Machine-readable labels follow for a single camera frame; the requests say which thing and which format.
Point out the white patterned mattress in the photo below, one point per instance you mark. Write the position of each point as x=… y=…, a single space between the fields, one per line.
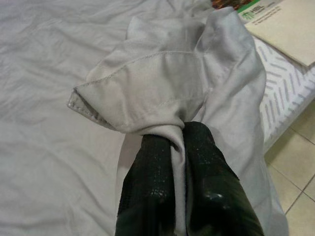
x=283 y=93

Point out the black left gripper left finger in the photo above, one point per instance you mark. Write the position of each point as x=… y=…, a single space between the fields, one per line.
x=147 y=191

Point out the white HBL catalogue book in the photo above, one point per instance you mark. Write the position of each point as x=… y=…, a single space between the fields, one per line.
x=283 y=29

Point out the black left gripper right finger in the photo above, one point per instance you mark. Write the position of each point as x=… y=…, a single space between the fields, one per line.
x=216 y=184

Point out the grey bed blanket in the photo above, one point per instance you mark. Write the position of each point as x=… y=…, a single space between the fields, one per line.
x=49 y=123

